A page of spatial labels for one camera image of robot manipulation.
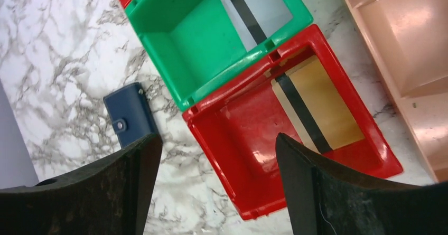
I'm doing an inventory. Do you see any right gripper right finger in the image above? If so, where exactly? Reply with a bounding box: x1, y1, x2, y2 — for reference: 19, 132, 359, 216
275, 133, 447, 234

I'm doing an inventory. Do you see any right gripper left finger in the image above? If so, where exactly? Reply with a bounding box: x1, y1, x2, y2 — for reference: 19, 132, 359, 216
1, 134, 163, 234

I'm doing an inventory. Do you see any navy blue card holder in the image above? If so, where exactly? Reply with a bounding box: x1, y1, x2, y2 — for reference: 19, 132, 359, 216
103, 82, 158, 148

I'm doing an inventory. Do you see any gold card in bin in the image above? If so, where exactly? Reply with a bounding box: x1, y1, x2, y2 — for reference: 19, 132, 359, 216
271, 56, 365, 154

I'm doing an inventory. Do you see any red bin with gold card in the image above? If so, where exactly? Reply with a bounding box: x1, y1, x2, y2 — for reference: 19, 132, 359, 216
183, 24, 403, 221

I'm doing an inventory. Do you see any silver card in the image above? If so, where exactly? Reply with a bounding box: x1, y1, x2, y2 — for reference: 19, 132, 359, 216
221, 0, 293, 52

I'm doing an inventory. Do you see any green plastic bin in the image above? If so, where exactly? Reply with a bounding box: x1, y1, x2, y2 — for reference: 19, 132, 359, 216
125, 0, 313, 111

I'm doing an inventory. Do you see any peach plastic file organizer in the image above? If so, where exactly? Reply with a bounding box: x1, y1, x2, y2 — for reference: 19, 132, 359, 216
344, 0, 447, 182

